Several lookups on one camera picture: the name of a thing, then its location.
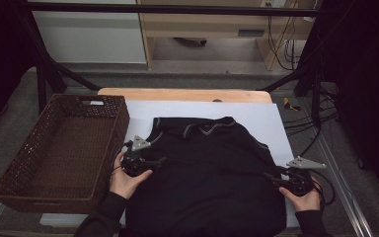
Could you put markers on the brown wicker basket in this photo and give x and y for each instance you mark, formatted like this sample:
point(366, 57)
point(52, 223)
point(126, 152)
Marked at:
point(62, 148)

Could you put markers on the person's left hand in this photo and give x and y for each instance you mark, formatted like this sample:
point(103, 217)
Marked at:
point(123, 186)

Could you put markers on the yellow and black tape piece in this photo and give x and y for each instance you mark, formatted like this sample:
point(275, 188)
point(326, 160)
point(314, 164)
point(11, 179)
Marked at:
point(288, 103)

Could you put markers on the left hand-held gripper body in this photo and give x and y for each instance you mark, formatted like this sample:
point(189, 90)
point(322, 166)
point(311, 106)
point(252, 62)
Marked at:
point(135, 164)

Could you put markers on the person's right hand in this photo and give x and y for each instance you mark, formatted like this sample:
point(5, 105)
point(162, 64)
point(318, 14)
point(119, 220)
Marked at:
point(306, 202)

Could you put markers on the white cabinet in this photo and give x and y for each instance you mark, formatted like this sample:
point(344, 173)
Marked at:
point(89, 36)

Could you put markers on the dark shirt with grey trim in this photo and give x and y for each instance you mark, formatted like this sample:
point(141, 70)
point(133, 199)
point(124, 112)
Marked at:
point(207, 184)

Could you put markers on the dark curved object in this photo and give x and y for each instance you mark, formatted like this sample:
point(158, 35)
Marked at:
point(190, 41)

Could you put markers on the light wooden desk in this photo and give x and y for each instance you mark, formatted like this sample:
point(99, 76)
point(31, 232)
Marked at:
point(194, 23)

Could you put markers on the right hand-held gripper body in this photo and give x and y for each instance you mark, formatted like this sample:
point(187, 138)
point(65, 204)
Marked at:
point(301, 181)

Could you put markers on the black curtain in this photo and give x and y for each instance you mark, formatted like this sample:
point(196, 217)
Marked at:
point(0, 49)
point(365, 82)

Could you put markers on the black metal frame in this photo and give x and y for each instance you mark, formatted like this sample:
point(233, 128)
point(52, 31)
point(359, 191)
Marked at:
point(177, 9)

